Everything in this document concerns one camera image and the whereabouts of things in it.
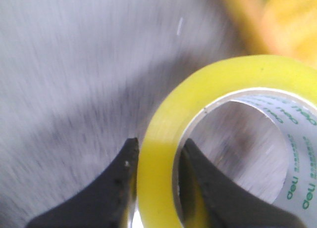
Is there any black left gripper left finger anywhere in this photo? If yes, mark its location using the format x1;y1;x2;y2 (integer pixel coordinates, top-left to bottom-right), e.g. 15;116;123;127
27;138;139;228

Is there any yellow wicker basket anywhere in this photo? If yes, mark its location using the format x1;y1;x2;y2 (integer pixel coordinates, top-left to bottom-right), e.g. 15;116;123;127
222;0;317;68

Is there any yellow packing tape roll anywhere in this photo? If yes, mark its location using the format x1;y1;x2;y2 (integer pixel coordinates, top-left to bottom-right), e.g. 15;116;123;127
137;55;317;228

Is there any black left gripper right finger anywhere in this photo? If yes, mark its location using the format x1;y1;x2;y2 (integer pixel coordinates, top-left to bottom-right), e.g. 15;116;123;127
178;138;306;228

